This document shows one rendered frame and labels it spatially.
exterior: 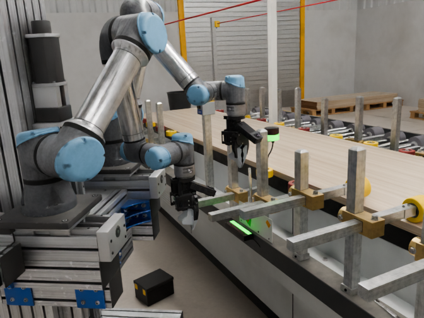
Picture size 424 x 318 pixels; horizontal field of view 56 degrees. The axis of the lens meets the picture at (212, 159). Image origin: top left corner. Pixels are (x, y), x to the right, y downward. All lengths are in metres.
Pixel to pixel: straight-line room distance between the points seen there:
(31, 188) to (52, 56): 0.45
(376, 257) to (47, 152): 1.13
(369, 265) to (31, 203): 1.15
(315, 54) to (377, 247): 9.90
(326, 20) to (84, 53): 6.18
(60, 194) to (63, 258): 0.18
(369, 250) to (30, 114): 1.25
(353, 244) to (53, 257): 0.87
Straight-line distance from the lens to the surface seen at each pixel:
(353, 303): 1.35
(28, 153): 1.16
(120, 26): 1.24
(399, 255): 1.49
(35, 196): 1.19
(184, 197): 1.42
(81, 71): 9.10
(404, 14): 10.94
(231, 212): 1.56
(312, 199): 1.38
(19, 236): 1.26
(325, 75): 11.48
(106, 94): 1.12
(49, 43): 1.41
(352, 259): 1.32
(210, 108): 2.01
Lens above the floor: 1.44
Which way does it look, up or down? 15 degrees down
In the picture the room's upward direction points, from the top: 3 degrees counter-clockwise
